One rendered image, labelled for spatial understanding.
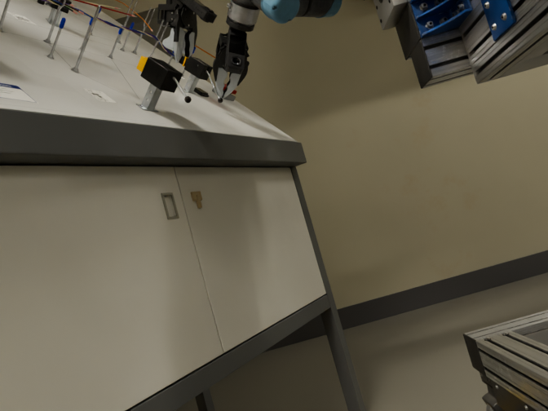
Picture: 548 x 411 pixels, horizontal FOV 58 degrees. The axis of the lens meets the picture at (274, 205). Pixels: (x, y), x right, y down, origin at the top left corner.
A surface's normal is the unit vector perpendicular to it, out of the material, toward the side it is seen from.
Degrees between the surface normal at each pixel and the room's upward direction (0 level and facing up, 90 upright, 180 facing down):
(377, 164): 90
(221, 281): 90
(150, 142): 90
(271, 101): 90
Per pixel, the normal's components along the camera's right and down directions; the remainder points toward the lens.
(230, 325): 0.84, -0.27
